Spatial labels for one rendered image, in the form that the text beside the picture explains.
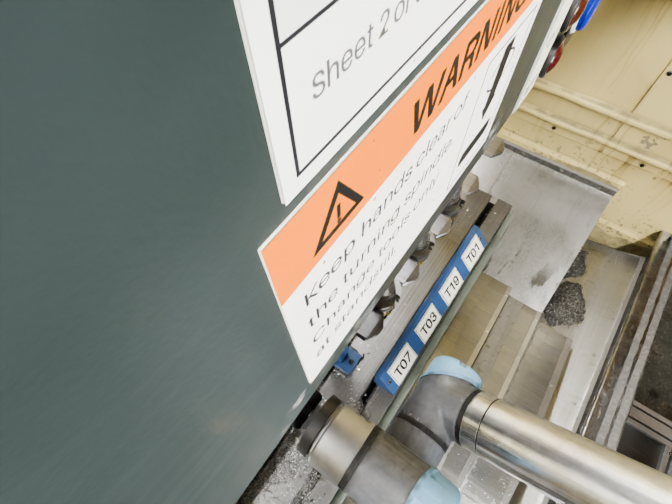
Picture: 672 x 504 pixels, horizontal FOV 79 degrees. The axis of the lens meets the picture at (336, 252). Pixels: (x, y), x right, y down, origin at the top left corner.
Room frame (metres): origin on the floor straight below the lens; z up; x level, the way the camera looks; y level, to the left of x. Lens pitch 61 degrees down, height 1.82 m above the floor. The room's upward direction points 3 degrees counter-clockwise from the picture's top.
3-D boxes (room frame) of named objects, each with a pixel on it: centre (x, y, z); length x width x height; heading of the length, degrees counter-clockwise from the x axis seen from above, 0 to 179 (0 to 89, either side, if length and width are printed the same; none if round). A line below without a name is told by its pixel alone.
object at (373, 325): (0.22, -0.03, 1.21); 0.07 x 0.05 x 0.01; 52
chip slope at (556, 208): (0.68, -0.24, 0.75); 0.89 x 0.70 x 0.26; 52
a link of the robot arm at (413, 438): (0.01, -0.06, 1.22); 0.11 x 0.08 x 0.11; 141
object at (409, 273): (0.31, -0.10, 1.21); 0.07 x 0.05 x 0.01; 52
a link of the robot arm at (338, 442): (0.04, 0.00, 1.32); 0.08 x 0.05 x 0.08; 141
